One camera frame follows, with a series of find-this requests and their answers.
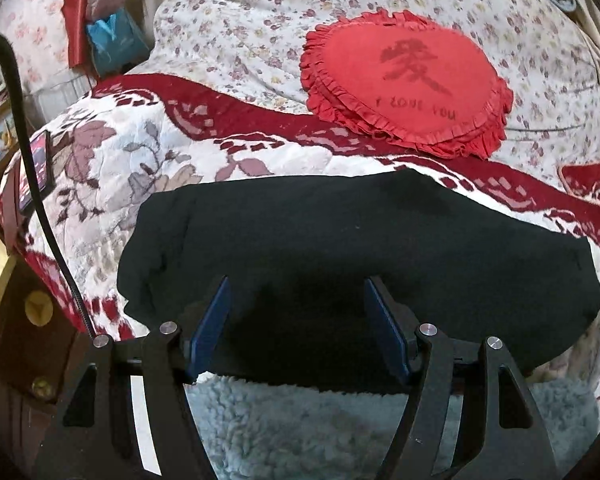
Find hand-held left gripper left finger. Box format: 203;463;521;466
35;275;232;480

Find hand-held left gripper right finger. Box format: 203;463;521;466
363;275;576;480

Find black pants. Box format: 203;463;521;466
117;169;600;396

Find light blue fleece blanket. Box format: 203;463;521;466
185;360;600;480

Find wooden nightstand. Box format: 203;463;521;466
0;240;96;480

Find red and white floral blanket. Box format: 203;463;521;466
0;74;600;401

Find smartphone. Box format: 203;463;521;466
16;130;56;216

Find red heart-shaped ruffled pillow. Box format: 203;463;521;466
300;10;515;161

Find white small-flower quilt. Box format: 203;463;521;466
125;0;600;196

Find blue plastic bag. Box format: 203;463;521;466
85;9;151;79

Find red cloth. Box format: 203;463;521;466
62;0;90;68

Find pink floral pillow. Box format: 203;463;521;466
0;0;88;96

